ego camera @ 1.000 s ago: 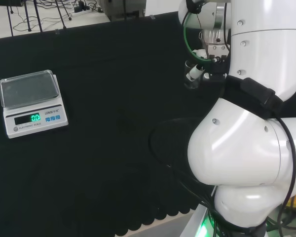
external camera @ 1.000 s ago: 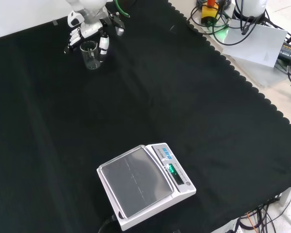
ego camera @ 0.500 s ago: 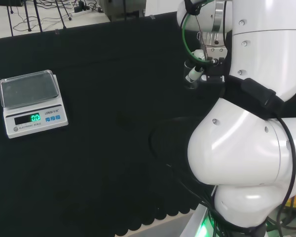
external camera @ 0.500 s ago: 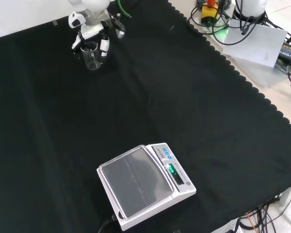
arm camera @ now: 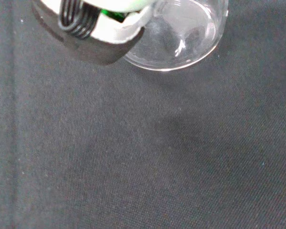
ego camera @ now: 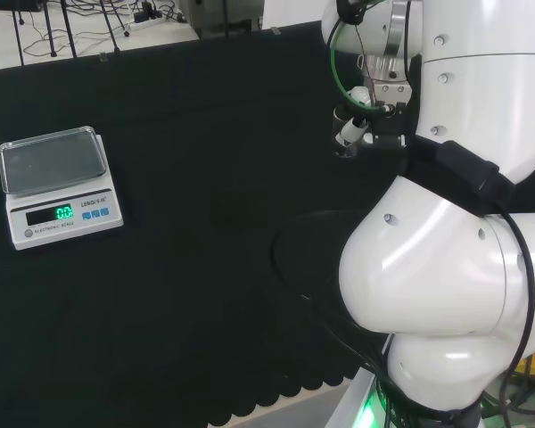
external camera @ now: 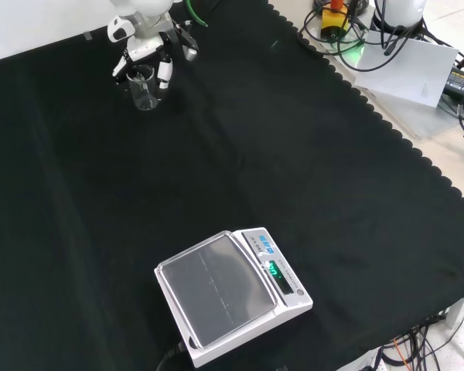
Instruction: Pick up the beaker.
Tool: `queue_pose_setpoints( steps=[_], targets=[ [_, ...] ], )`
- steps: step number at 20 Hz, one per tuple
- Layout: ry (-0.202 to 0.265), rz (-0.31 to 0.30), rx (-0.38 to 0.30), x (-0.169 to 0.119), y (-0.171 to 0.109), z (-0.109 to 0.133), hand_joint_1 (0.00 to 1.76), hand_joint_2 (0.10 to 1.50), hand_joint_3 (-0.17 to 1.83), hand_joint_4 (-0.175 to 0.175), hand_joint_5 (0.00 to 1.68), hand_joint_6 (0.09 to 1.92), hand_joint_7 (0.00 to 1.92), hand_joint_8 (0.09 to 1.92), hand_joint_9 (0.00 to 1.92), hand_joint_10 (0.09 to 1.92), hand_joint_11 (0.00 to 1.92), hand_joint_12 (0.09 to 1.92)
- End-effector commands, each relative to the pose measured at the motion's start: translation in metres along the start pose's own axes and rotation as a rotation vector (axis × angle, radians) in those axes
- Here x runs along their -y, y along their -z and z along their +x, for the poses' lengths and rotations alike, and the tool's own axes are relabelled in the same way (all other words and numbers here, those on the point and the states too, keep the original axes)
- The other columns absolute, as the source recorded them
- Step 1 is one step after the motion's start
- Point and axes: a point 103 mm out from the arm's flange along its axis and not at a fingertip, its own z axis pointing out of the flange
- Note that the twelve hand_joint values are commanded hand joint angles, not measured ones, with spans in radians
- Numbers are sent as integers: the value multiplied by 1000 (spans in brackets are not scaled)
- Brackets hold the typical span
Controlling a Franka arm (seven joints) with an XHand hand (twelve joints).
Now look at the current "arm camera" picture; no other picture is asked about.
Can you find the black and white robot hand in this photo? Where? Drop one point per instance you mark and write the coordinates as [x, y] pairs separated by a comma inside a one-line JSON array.
[[102, 45]]

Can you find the black bench cloth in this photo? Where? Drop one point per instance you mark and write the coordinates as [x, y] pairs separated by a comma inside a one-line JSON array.
[[133, 148]]

